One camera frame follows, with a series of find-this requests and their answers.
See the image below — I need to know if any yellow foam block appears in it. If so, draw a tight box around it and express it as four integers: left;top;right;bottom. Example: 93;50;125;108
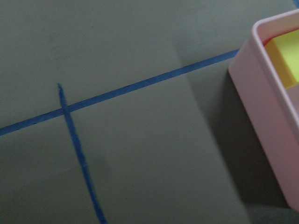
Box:
264;30;299;89

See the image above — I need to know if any pink plastic bin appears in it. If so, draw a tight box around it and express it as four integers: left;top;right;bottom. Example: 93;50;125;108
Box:
228;9;299;210

